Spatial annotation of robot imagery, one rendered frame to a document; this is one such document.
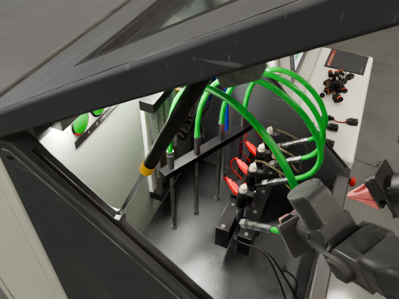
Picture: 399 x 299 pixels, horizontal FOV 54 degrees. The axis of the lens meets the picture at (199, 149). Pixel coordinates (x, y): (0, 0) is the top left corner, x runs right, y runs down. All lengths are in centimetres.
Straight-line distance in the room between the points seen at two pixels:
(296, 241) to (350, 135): 74
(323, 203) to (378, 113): 274
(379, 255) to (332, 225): 9
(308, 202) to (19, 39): 57
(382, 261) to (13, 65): 61
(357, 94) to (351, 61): 23
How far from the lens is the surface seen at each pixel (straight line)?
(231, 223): 107
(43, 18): 86
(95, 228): 68
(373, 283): 55
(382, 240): 56
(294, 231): 71
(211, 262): 117
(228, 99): 72
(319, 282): 105
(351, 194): 89
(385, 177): 84
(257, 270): 117
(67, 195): 65
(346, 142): 137
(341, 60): 180
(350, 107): 154
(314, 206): 58
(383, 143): 303
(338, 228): 60
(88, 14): 85
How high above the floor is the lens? 184
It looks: 43 degrees down
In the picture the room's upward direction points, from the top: 1 degrees clockwise
